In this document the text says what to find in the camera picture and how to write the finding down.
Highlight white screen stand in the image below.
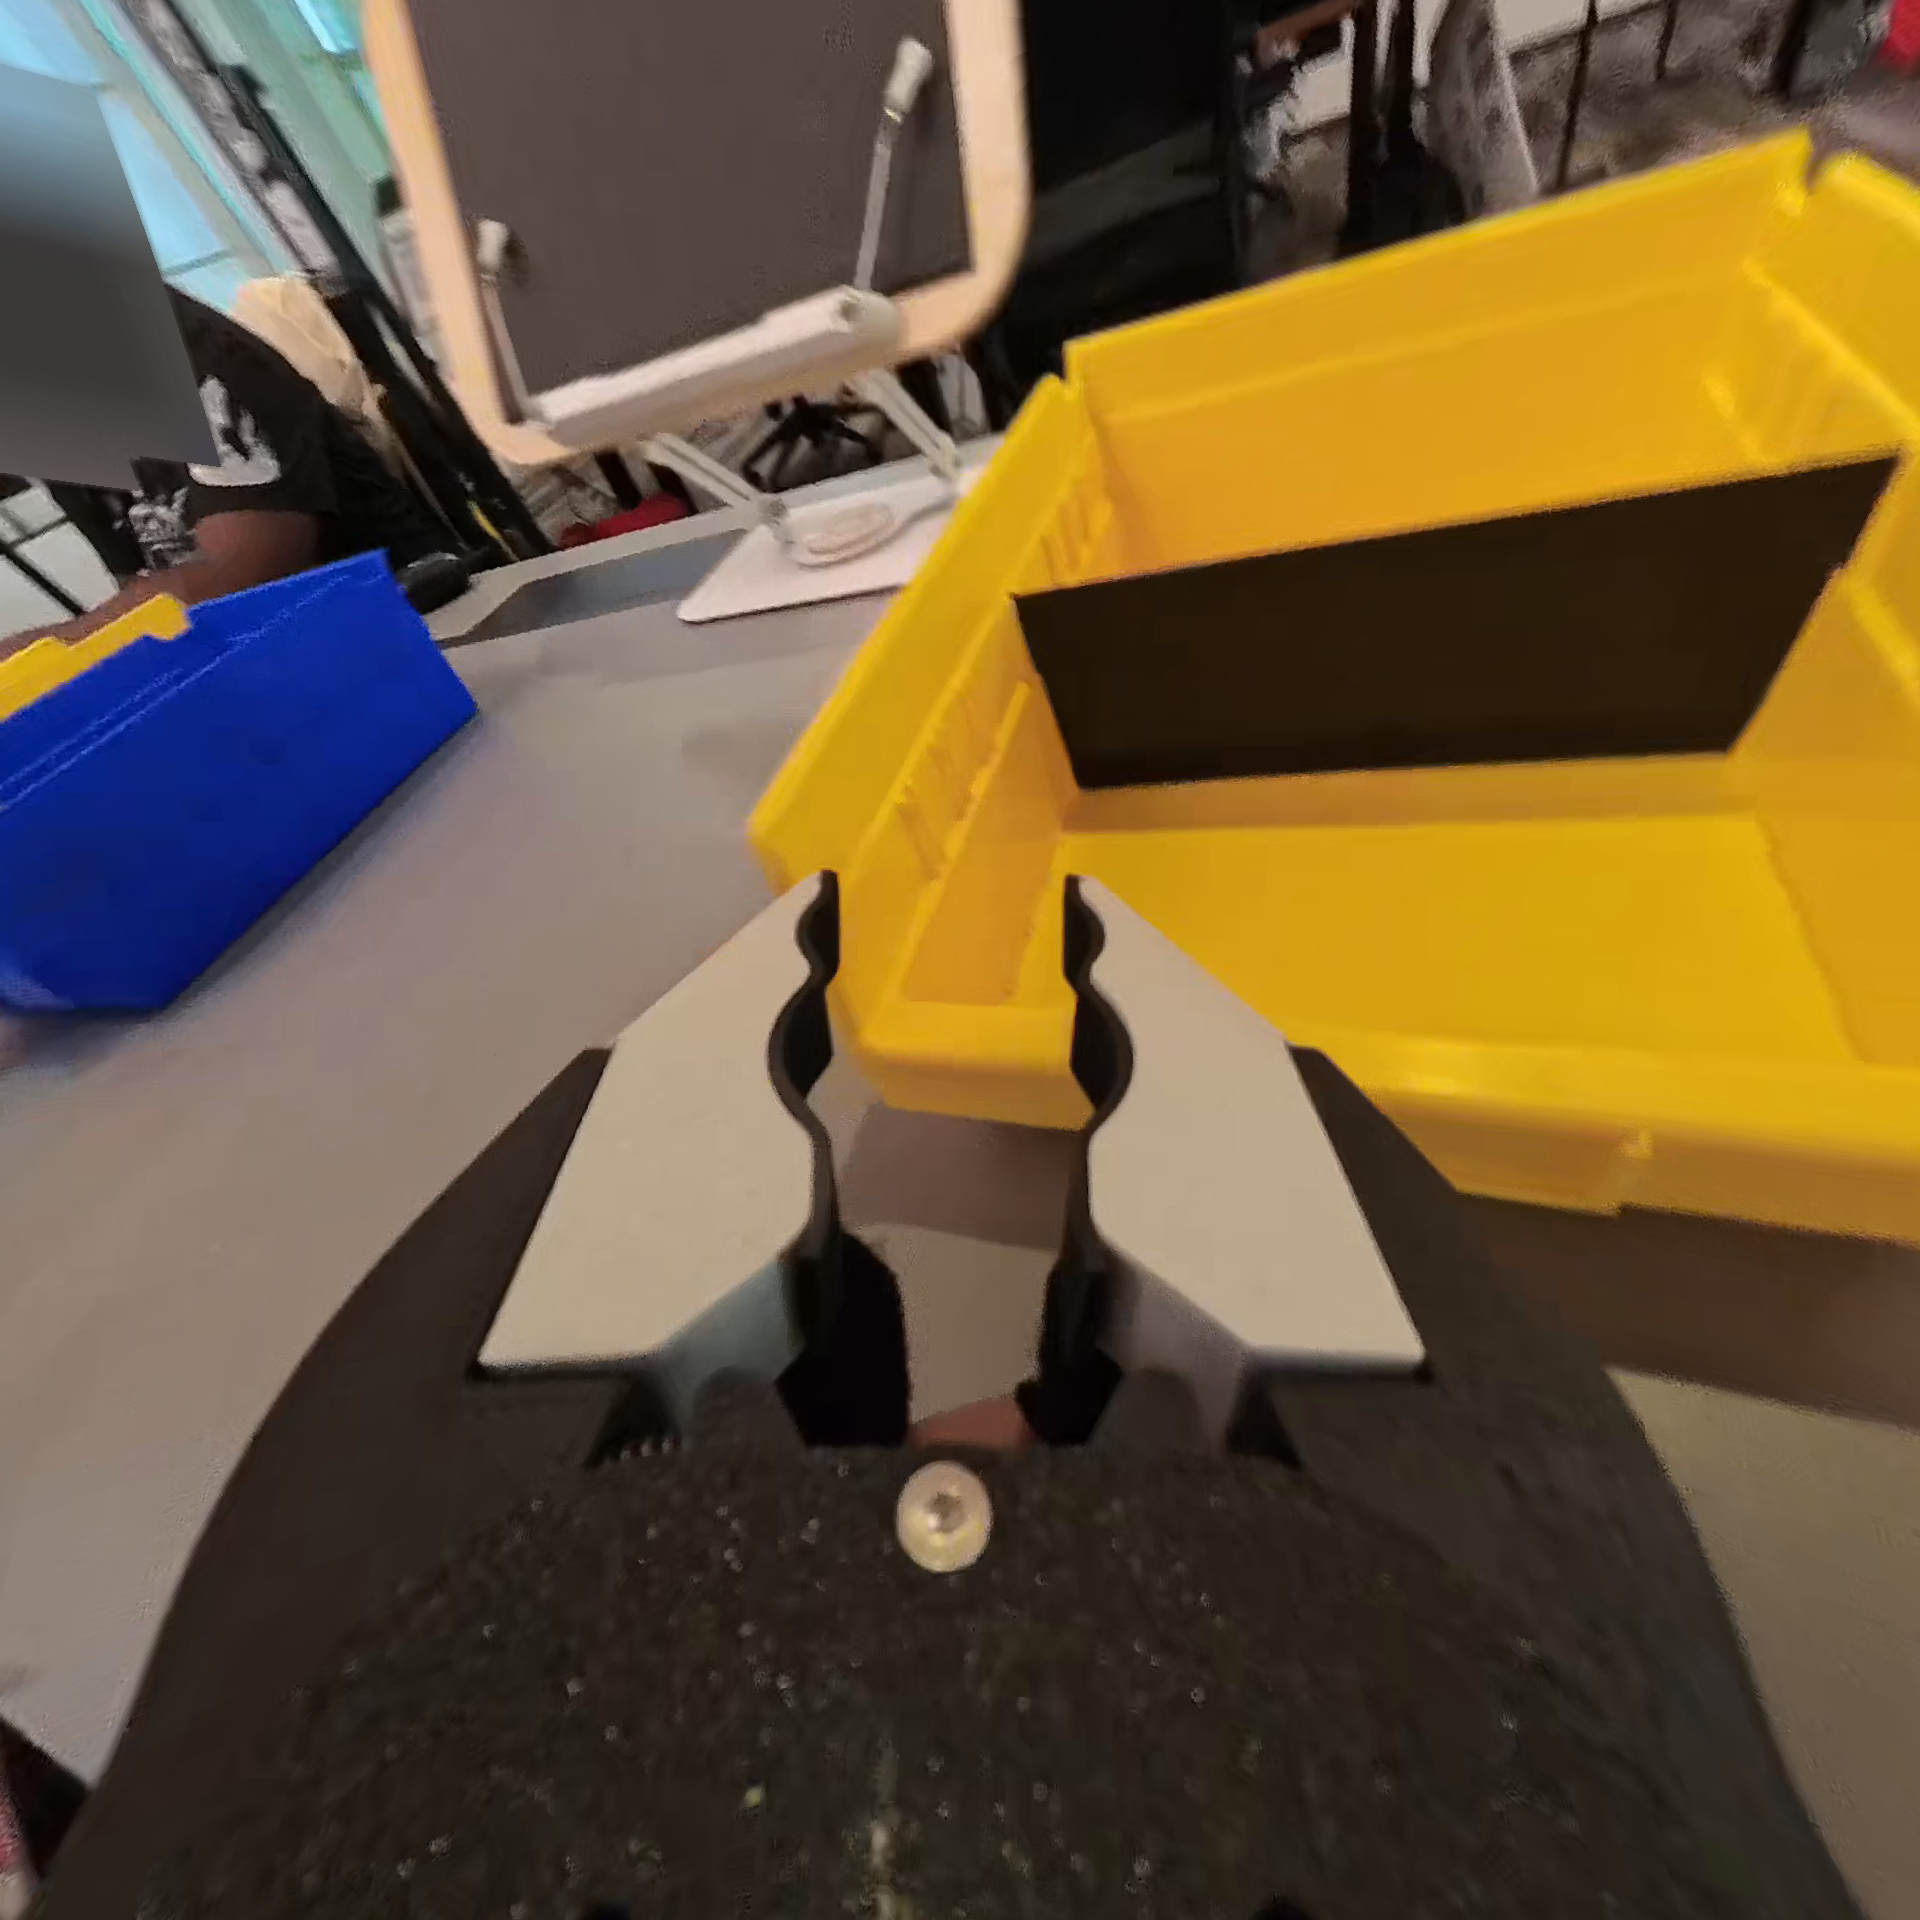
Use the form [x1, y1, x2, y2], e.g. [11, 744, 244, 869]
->
[472, 36, 1003, 629]

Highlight grey desk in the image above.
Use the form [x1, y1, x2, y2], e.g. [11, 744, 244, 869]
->
[0, 599, 1920, 1920]

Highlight yellow plastic bin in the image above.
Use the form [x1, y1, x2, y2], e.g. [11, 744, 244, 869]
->
[0, 591, 197, 724]
[748, 127, 1920, 1251]

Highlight blue plastic bin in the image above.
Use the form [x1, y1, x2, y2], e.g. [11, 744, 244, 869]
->
[0, 548, 483, 1016]

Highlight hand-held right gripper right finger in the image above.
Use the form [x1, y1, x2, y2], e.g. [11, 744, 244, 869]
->
[1020, 872, 1426, 1449]

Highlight black bin divider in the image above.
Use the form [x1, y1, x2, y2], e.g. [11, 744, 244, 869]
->
[1013, 454, 1901, 793]

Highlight wood-framed black screen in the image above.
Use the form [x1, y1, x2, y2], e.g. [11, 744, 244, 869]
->
[360, 0, 1039, 470]

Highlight cream jacket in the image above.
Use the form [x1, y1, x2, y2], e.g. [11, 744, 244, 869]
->
[228, 273, 395, 436]

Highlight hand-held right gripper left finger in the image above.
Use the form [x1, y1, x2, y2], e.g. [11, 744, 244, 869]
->
[479, 871, 911, 1449]

